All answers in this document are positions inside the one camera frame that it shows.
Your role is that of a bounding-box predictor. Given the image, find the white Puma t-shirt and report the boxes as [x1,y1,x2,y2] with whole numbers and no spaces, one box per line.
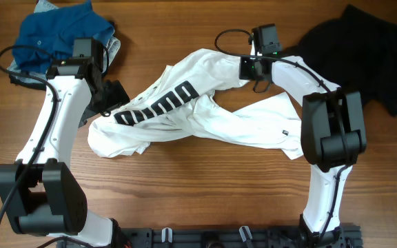
[88,49,303,160]

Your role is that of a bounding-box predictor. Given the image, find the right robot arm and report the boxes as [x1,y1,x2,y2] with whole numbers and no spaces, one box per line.
[239,24,367,247]

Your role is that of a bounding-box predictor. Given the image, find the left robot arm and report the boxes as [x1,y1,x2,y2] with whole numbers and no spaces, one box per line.
[0,38,131,247]

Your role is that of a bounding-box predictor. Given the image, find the light denim folded jeans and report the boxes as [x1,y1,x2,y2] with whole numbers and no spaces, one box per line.
[7,0,121,90]

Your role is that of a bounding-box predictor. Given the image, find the black folded garment under stack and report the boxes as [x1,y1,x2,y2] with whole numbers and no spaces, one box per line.
[9,75,46,91]

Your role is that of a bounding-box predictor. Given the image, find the blue folded shirt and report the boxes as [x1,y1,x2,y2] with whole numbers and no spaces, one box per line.
[12,0,116,75]

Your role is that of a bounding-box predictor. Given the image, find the black t-shirt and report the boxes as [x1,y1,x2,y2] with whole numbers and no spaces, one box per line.
[285,5,397,116]

